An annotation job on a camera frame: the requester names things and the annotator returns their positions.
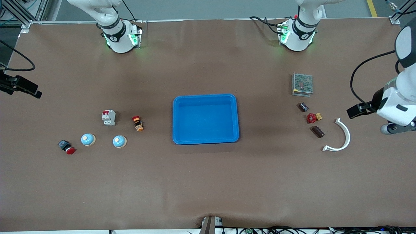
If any blue plastic tray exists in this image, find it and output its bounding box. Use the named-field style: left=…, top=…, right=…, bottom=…
left=172, top=94, right=240, bottom=145

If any black left arm base cable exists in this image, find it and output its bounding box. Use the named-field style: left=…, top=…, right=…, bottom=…
left=249, top=16, right=285, bottom=35

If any white curved pipe clamp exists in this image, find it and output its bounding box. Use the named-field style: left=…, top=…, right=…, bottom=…
left=322, top=118, right=351, bottom=152

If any aluminium frame profile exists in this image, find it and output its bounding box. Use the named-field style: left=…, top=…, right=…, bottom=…
left=385, top=0, right=416, bottom=25
left=0, top=0, right=49, bottom=31

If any black arm base cable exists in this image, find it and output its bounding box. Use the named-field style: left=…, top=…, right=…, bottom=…
left=249, top=16, right=285, bottom=35
left=121, top=0, right=143, bottom=25

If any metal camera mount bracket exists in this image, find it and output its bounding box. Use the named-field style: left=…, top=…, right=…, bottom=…
left=199, top=215, right=223, bottom=234

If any black cable bundle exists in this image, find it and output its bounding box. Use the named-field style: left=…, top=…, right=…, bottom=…
left=224, top=225, right=405, bottom=234

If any brown table cover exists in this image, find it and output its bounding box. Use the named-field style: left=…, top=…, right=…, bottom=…
left=0, top=18, right=416, bottom=232

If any light blue call bell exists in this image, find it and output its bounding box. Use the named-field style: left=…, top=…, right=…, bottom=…
left=81, top=133, right=96, bottom=147
left=112, top=135, right=127, bottom=149

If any metal mesh power supply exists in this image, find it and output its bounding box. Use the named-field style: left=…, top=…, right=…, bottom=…
left=292, top=72, right=313, bottom=97

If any white circuit breaker red switch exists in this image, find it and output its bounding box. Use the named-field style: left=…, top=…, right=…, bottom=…
left=102, top=110, right=116, bottom=126

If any black right arm base cable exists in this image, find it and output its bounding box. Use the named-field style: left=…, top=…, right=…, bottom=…
left=121, top=0, right=143, bottom=25

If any orange red button switch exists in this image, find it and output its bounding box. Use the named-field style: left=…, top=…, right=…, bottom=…
left=132, top=115, right=144, bottom=132

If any brass valve red handle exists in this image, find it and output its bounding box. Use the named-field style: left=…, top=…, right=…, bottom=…
left=306, top=112, right=323, bottom=124

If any red emergency stop button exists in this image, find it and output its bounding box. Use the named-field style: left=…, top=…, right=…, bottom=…
left=58, top=140, right=76, bottom=155

